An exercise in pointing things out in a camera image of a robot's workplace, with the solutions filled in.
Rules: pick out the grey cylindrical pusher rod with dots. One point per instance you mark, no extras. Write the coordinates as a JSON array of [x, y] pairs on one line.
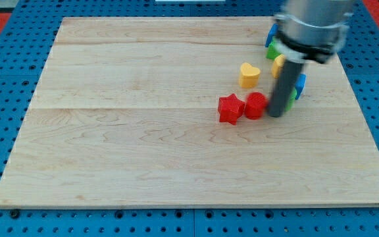
[[283, 88]]

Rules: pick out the green circle block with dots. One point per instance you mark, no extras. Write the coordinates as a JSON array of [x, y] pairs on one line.
[[291, 100]]

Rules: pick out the red circle block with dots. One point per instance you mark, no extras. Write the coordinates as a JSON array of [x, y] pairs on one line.
[[255, 106]]

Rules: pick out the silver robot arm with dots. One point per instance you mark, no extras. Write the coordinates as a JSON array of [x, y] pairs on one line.
[[308, 30]]

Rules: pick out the yellow heart block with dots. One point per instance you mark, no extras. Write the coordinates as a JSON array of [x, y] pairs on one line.
[[249, 76]]

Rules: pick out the yellow block behind rod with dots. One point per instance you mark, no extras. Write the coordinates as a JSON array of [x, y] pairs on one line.
[[277, 66]]

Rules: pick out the blue block right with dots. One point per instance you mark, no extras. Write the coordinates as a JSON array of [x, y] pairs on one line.
[[299, 85]]

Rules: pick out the blue block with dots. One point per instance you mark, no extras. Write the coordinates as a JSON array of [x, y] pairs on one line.
[[299, 85], [272, 32]]

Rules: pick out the green block top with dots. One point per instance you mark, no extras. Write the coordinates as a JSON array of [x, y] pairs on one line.
[[272, 51]]

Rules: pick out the blue block top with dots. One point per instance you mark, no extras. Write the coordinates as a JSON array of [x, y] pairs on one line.
[[272, 32]]

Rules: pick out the red star block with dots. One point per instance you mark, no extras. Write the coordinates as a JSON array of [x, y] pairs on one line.
[[230, 109]]

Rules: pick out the wooden board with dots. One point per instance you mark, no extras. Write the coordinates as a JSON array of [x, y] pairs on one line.
[[124, 116]]

